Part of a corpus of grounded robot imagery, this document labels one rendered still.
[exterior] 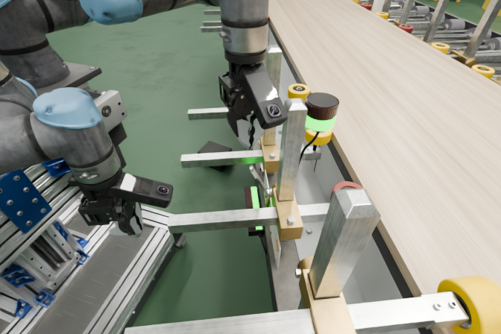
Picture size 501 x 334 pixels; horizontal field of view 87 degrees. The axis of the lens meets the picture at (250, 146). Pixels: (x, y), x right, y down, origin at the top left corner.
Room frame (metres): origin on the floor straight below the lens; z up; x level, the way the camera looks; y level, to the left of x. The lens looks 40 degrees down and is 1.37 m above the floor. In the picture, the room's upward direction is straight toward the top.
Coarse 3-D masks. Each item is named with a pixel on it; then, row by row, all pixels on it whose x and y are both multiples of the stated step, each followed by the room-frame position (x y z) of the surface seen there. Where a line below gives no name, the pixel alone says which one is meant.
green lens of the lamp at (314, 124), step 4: (308, 116) 0.40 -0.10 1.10; (308, 120) 0.40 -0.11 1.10; (312, 120) 0.39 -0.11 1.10; (316, 120) 0.39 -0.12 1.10; (328, 120) 0.39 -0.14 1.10; (332, 120) 0.39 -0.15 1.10; (308, 124) 0.40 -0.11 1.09; (312, 124) 0.39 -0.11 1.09; (316, 124) 0.39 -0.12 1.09; (320, 124) 0.39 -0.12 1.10; (324, 124) 0.39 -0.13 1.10; (328, 124) 0.39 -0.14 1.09; (332, 124) 0.40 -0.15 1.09; (312, 128) 0.39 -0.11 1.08; (316, 128) 0.39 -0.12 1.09; (320, 128) 0.39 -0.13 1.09; (324, 128) 0.39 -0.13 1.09; (328, 128) 0.39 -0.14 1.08
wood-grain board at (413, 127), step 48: (288, 0) 2.39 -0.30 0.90; (336, 0) 2.39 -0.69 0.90; (288, 48) 1.31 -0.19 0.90; (336, 48) 1.31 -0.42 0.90; (384, 48) 1.31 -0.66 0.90; (432, 48) 1.31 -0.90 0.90; (336, 96) 0.84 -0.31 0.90; (384, 96) 0.84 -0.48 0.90; (432, 96) 0.84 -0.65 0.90; (480, 96) 0.84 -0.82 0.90; (336, 144) 0.59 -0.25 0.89; (384, 144) 0.57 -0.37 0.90; (432, 144) 0.57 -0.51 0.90; (480, 144) 0.57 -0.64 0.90; (384, 192) 0.40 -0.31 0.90; (432, 192) 0.40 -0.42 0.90; (480, 192) 0.40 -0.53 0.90; (384, 240) 0.29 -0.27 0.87; (432, 240) 0.28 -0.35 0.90; (480, 240) 0.28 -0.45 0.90; (432, 288) 0.19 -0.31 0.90
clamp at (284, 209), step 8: (272, 192) 0.43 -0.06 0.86; (272, 200) 0.43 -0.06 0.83; (280, 208) 0.38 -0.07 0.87; (288, 208) 0.38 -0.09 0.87; (296, 208) 0.38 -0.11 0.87; (280, 216) 0.35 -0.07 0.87; (288, 216) 0.35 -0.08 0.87; (296, 216) 0.35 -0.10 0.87; (280, 224) 0.33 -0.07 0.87; (288, 224) 0.33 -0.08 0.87; (296, 224) 0.33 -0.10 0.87; (280, 232) 0.32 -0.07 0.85; (288, 232) 0.32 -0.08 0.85; (296, 232) 0.33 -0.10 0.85; (280, 240) 0.32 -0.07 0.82
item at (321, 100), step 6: (312, 96) 0.43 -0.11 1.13; (318, 96) 0.43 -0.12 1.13; (324, 96) 0.43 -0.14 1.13; (330, 96) 0.43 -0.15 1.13; (312, 102) 0.41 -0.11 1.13; (318, 102) 0.41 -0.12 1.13; (324, 102) 0.41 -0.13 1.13; (330, 102) 0.41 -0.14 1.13; (336, 102) 0.41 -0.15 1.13; (324, 120) 0.39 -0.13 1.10; (318, 132) 0.42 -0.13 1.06; (300, 156) 0.42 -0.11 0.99
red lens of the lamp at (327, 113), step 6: (306, 96) 0.43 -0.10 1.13; (306, 102) 0.41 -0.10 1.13; (312, 108) 0.40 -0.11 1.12; (318, 108) 0.39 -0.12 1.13; (324, 108) 0.39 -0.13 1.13; (330, 108) 0.39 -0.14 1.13; (336, 108) 0.40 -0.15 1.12; (312, 114) 0.40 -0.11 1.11; (318, 114) 0.39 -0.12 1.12; (324, 114) 0.39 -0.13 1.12; (330, 114) 0.39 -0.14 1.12; (336, 114) 0.41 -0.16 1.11
